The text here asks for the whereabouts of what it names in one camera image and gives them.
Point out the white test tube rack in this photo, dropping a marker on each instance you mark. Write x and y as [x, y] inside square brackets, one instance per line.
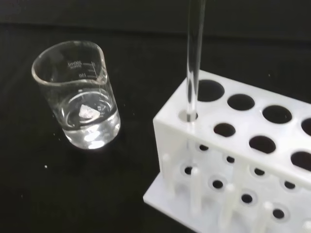
[218, 136]

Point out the clear glass beaker with water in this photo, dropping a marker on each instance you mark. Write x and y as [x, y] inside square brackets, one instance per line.
[80, 102]

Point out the black bench cloth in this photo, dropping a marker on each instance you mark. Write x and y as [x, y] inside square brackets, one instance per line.
[60, 194]

